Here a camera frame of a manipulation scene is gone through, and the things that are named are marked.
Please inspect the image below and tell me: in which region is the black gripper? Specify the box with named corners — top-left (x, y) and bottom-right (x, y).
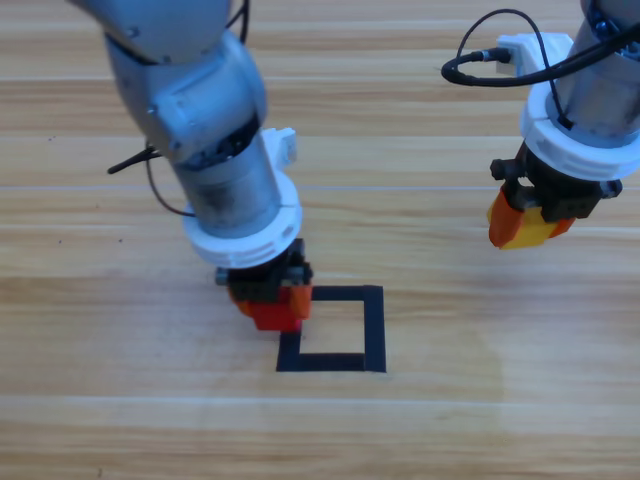
top-left (214, 238), bottom-right (314, 322)
top-left (487, 142), bottom-right (624, 250)

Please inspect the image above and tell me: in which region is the yellow wooden block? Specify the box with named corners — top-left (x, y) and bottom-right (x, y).
top-left (499, 207), bottom-right (560, 251)

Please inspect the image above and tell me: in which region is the red wooden block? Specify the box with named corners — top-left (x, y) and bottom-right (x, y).
top-left (248, 287), bottom-right (304, 335)

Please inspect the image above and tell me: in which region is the black tape square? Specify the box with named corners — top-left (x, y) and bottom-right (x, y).
top-left (275, 284), bottom-right (388, 375)

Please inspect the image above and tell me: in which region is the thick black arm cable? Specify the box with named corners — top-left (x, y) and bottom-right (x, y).
top-left (440, 8), bottom-right (640, 132)

